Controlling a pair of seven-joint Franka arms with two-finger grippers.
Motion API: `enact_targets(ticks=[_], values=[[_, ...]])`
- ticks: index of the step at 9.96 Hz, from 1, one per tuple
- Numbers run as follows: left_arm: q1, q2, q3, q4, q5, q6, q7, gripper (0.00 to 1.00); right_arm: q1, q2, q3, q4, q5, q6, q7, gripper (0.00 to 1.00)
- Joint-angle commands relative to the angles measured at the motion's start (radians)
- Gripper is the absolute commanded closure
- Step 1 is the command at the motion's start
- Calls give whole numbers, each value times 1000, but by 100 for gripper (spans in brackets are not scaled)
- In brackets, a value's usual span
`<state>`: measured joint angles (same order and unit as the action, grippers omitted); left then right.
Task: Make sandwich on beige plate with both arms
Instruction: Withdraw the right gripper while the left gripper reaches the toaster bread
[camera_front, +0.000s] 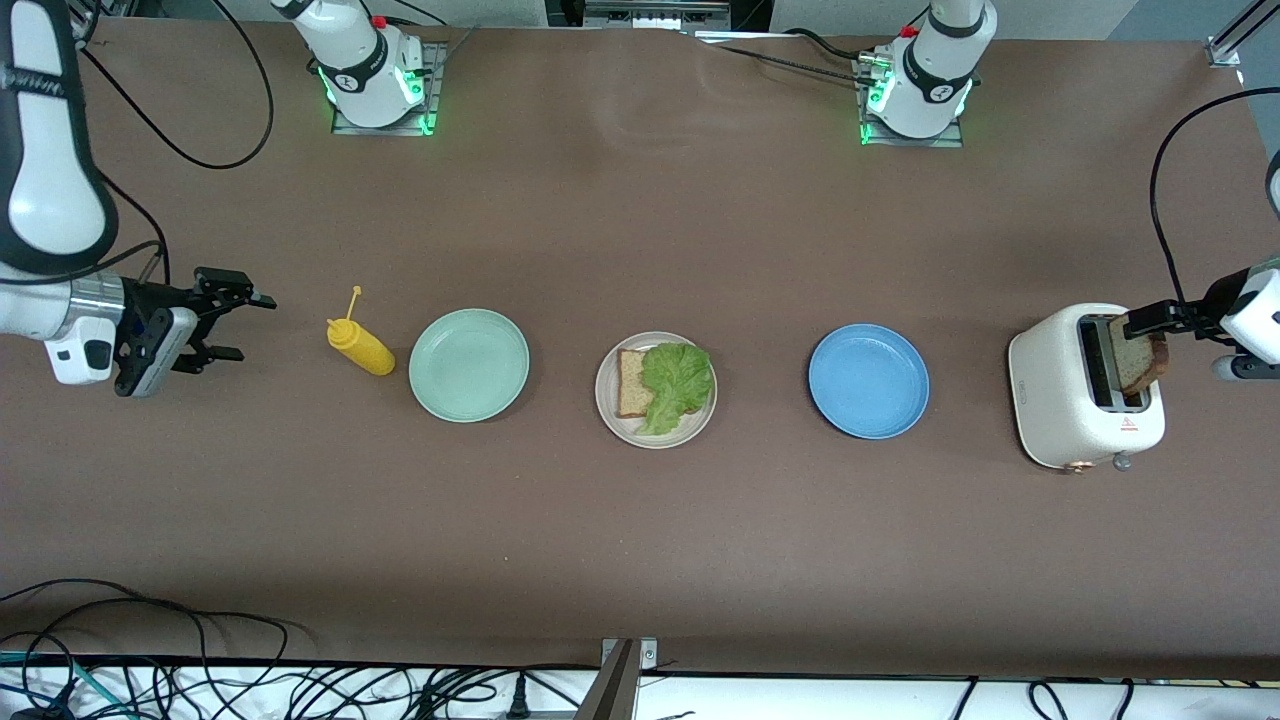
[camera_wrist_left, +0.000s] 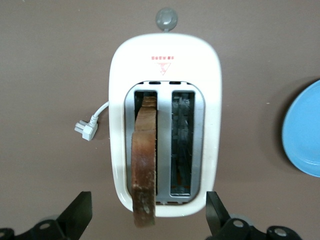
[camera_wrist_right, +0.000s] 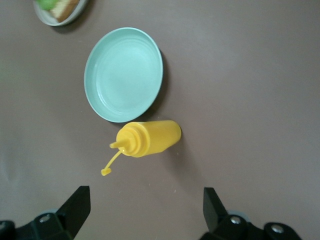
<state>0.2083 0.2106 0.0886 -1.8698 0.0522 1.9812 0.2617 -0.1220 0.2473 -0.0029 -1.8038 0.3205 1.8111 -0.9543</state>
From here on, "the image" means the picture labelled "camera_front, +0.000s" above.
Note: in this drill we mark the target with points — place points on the flat silver metal strip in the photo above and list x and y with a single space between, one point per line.
740 37

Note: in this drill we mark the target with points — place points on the mint green plate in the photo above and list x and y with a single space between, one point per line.
468 365

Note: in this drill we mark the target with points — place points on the dark metal beam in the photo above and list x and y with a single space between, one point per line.
610 695

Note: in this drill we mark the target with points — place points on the green lettuce leaf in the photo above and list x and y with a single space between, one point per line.
680 380

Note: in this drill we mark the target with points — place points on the yellow mustard squeeze bottle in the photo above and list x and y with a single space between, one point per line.
365 352

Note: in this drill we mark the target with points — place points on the black power plug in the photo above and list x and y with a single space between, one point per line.
518 697

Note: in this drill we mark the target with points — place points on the blue plate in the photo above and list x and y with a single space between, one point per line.
868 380

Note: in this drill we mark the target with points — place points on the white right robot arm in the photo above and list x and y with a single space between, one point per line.
50 180

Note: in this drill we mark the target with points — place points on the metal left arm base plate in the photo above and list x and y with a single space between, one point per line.
945 141

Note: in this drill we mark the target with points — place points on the aluminium frame rail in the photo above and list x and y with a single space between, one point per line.
98 8
1225 52

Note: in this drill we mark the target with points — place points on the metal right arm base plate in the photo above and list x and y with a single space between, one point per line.
436 70

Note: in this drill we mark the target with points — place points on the grey metal equipment frame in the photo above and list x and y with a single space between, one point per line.
655 12

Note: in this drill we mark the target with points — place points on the beige plate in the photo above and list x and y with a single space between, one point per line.
690 428

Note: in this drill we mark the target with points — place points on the small aluminium corner bracket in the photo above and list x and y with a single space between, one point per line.
648 655

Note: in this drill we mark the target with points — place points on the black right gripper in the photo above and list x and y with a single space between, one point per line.
150 300

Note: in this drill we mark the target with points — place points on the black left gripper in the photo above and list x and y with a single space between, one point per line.
1196 308

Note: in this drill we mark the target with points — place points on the white two-slot toaster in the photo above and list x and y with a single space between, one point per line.
1050 395

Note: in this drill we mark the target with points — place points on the brown bread slice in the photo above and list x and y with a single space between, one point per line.
632 385
1145 362

